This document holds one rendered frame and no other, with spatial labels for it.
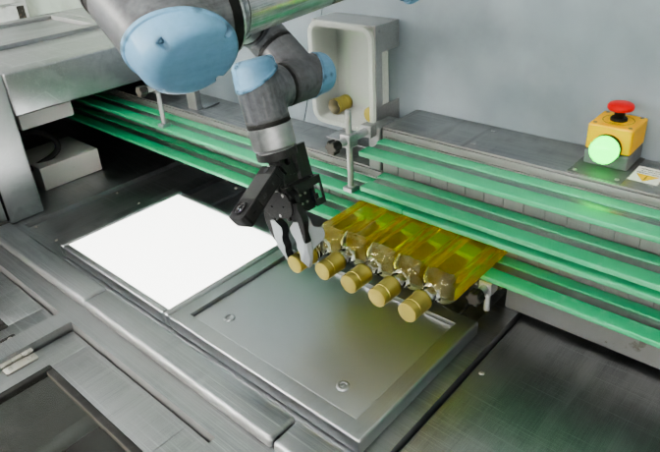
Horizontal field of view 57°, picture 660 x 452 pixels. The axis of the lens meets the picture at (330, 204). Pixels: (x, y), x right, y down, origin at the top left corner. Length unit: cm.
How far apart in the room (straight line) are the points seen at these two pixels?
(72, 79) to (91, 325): 72
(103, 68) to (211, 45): 109
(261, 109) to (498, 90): 46
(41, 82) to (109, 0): 100
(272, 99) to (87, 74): 86
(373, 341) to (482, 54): 56
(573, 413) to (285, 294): 55
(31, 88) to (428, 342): 115
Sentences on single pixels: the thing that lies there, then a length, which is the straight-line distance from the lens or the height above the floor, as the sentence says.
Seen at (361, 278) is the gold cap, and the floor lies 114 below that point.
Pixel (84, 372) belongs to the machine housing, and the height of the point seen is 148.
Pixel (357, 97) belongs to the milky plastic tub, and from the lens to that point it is 138.
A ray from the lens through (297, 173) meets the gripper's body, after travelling 105.
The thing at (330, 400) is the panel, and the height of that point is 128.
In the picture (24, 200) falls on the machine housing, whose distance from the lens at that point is 177.
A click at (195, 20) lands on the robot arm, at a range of 69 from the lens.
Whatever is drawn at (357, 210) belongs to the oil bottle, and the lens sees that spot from 117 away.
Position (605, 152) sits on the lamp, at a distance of 104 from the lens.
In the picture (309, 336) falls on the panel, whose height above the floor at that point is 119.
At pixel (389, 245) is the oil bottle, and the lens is 106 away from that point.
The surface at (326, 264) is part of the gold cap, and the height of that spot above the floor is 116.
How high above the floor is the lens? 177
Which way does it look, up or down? 40 degrees down
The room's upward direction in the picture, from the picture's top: 120 degrees counter-clockwise
